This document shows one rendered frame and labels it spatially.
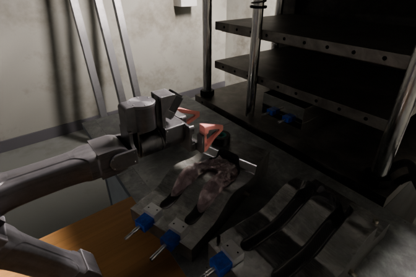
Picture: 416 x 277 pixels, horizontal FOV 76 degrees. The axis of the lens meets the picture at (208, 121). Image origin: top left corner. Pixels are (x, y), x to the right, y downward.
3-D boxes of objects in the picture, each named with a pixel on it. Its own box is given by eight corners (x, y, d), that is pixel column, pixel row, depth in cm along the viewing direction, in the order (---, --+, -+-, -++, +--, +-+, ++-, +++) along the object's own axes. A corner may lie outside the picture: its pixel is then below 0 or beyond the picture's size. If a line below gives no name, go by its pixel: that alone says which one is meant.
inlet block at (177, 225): (158, 271, 71) (156, 258, 69) (145, 261, 74) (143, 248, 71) (189, 237, 81) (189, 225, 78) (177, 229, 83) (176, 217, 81)
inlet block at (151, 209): (131, 250, 77) (129, 237, 74) (121, 241, 79) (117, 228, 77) (163, 221, 86) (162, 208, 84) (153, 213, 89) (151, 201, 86)
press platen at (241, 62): (387, 133, 104) (391, 121, 102) (214, 67, 182) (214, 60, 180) (449, 91, 143) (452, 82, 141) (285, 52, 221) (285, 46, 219)
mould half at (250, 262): (279, 353, 58) (288, 320, 51) (208, 263, 76) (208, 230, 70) (384, 237, 84) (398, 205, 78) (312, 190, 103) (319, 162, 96)
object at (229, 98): (382, 209, 104) (387, 198, 101) (195, 102, 196) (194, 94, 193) (450, 141, 148) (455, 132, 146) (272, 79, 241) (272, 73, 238)
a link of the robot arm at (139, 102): (143, 91, 59) (87, 104, 52) (163, 104, 53) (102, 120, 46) (148, 136, 64) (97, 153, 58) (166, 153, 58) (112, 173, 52)
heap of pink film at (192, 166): (206, 216, 84) (206, 198, 80) (165, 193, 93) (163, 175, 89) (246, 174, 102) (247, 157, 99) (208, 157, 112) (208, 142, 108)
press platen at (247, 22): (410, 70, 92) (415, 56, 90) (215, 29, 170) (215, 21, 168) (470, 44, 131) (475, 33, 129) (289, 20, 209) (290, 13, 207)
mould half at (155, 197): (192, 262, 76) (190, 236, 71) (132, 219, 90) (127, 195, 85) (267, 172, 112) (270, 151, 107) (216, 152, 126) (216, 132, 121)
